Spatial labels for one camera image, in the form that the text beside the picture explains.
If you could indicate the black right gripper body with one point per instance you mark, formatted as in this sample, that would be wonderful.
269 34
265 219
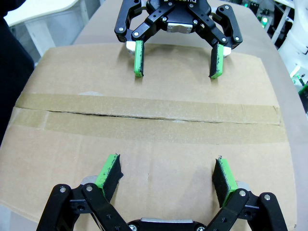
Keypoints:
180 12

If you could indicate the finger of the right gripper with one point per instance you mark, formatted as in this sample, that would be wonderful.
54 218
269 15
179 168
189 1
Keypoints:
139 60
216 62

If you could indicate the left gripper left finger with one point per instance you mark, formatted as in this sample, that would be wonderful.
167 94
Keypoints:
96 209

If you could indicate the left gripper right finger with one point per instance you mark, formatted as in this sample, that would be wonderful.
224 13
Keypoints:
238 211

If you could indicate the brown cardboard shipping box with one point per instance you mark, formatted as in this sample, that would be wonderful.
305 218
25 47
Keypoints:
168 84

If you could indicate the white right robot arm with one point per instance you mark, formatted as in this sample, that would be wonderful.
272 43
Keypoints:
296 36

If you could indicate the brown packing tape strip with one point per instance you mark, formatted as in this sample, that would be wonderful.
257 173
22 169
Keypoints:
144 108
144 131

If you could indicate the white rounded table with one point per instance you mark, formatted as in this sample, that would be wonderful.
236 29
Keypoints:
43 14

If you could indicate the person in black sweatshirt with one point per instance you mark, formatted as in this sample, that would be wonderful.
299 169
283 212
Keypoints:
12 72

